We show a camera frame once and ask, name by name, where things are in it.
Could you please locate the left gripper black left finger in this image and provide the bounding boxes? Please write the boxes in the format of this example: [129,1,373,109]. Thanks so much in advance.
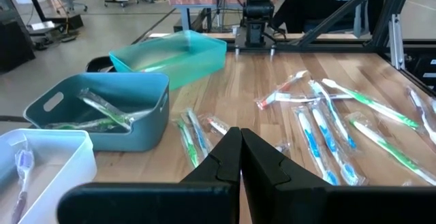
[57,126,243,224]

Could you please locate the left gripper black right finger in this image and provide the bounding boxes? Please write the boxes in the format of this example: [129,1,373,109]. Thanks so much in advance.
[240,127,436,224]

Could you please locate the green toothbrushes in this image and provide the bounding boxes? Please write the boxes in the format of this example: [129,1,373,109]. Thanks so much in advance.
[43,109,155,132]

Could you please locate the green toothbrush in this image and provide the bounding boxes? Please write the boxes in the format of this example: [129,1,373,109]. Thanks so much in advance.
[346,112,436,187]
[76,87,136,132]
[174,117,201,170]
[321,77,420,130]

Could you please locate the blue wrapped toothbrush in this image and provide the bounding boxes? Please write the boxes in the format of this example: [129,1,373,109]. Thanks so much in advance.
[185,107,215,157]
[308,79,358,150]
[309,100,368,187]
[293,106,341,187]

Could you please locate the dark grey plastic bin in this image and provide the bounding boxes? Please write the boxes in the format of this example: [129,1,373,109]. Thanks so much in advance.
[22,72,170,153]

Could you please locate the clear white plastic bin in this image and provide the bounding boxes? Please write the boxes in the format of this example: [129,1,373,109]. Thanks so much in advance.
[0,128,98,224]

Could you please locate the teal translucent plastic bin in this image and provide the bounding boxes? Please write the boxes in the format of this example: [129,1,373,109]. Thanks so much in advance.
[108,29,228,91]

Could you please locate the black drawer cabinet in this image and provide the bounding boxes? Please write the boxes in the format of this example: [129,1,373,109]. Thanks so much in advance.
[405,52,436,89]

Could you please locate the person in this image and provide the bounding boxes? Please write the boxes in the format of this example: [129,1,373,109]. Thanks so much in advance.
[272,0,369,34]

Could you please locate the grey office chair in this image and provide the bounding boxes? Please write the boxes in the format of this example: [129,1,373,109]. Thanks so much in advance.
[332,0,371,37]

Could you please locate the wooden top workbench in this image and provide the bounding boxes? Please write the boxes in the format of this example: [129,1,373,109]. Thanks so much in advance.
[168,0,279,33]

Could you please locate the dark equipment case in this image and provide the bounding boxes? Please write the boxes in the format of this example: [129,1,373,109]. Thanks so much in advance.
[0,9,37,71]

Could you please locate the silver angle bracket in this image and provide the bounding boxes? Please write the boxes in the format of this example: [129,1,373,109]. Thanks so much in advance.
[388,12,408,71]

